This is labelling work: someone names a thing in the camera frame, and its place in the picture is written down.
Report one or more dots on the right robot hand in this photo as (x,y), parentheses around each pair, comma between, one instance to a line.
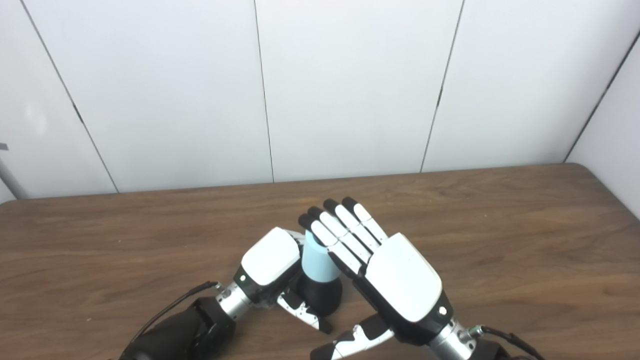
(400,280)

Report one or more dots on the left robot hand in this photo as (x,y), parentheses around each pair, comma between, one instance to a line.
(270,255)

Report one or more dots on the light blue cylinder cup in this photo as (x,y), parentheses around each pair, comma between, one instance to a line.
(317,262)

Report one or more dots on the black nozzle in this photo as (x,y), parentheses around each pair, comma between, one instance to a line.
(322,295)

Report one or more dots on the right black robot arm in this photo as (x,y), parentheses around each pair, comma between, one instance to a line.
(465,345)

